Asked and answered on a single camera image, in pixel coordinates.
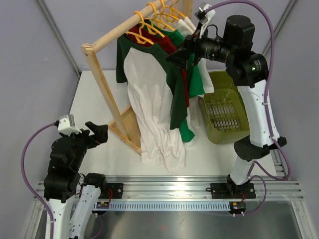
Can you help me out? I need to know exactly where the yellow plastic hanger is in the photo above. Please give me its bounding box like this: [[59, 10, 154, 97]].
[[126, 11, 165, 45]]

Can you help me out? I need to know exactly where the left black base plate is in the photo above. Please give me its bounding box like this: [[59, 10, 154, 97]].
[[99, 183, 124, 199]]

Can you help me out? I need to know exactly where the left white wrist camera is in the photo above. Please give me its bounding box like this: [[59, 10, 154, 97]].
[[58, 115, 82, 136]]

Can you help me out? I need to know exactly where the white t shirt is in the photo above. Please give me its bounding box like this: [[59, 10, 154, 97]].
[[155, 17, 214, 149]]

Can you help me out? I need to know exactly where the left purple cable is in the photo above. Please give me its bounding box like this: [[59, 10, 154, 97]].
[[20, 121, 60, 239]]

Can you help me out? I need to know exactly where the olive green plastic basket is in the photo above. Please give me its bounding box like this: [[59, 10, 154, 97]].
[[199, 71, 250, 144]]

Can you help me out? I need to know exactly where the yellow hanger of red shirt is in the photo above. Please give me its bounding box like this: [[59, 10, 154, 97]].
[[137, 2, 165, 38]]

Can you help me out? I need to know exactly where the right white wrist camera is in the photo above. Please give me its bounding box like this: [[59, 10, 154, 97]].
[[194, 2, 216, 32]]

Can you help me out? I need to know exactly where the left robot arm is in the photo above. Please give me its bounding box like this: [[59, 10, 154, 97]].
[[44, 121, 108, 239]]

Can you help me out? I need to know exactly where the aluminium mounting rail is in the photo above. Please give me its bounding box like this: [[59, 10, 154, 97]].
[[34, 175, 305, 212]]

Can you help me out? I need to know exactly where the wooden clothes rack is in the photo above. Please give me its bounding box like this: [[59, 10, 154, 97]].
[[80, 0, 194, 155]]

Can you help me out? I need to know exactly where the purple cable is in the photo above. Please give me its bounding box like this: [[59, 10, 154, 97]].
[[205, 0, 292, 181], [20, 121, 60, 239]]

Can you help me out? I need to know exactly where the yellow hanger of green shirt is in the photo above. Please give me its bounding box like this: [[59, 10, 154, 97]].
[[155, 8, 175, 31]]

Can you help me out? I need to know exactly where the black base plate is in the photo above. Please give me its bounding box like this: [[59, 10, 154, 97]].
[[99, 183, 124, 199], [209, 182, 256, 199]]

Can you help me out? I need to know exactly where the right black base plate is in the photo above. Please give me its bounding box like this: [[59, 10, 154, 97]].
[[209, 182, 256, 199]]

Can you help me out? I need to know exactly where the green and white raglan shirt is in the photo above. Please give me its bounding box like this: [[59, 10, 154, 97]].
[[116, 34, 187, 172]]

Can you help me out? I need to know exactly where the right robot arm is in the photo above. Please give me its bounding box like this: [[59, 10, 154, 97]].
[[166, 15, 287, 199]]

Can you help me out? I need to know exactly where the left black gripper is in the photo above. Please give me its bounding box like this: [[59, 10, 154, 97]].
[[61, 121, 108, 170]]

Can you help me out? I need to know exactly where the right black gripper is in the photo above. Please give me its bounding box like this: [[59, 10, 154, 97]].
[[166, 22, 236, 71]]

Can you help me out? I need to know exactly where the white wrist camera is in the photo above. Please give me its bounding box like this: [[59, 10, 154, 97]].
[[194, 2, 216, 32], [58, 115, 82, 136]]

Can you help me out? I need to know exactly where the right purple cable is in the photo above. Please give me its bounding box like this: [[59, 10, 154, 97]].
[[205, 0, 292, 181]]

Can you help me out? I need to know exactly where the bright green t shirt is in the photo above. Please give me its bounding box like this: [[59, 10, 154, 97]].
[[143, 19, 205, 147]]

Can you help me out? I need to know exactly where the yellow hanger of white shirt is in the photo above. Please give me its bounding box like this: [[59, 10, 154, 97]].
[[160, 0, 186, 22]]

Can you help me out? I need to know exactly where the dark red t shirt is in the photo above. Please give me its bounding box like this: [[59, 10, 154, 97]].
[[128, 23, 190, 108]]

